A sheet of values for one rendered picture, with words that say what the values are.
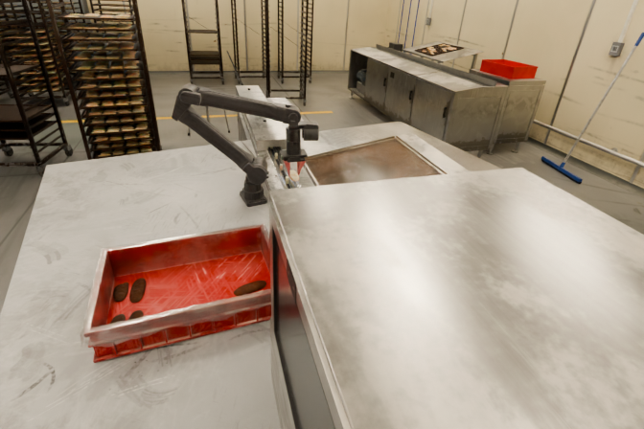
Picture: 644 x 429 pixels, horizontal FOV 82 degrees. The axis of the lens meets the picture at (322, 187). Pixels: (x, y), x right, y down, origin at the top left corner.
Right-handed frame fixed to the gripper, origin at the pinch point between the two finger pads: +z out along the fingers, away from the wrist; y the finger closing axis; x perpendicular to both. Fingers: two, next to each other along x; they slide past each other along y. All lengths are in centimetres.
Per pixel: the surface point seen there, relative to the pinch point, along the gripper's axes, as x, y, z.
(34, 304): -43, -81, 10
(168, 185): 22, -51, 11
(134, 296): -47, -55, 9
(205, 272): -40, -37, 11
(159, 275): -39, -50, 10
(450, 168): -16, 63, -3
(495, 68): 229, 287, 6
